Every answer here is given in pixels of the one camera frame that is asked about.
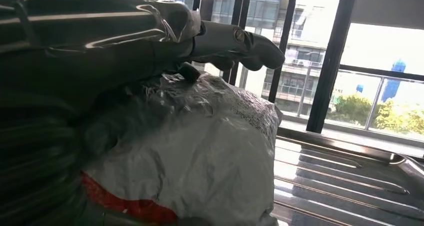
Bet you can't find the black window frame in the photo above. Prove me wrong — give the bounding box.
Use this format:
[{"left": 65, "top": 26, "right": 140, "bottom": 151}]
[{"left": 149, "top": 0, "right": 424, "bottom": 134}]

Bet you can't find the grey plastic package red print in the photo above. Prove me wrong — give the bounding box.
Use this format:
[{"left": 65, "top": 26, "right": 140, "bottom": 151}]
[{"left": 77, "top": 72, "right": 283, "bottom": 226}]

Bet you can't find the stainless steel scale tray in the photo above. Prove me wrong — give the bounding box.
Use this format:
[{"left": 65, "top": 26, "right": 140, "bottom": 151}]
[{"left": 269, "top": 127, "right": 424, "bottom": 226}]

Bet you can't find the outdoor metal railing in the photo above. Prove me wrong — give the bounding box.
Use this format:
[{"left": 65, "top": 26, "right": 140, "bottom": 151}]
[{"left": 337, "top": 68, "right": 424, "bottom": 132}]

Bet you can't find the grey roller blind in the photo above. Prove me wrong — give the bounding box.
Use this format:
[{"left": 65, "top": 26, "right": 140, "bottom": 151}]
[{"left": 350, "top": 0, "right": 424, "bottom": 30}]

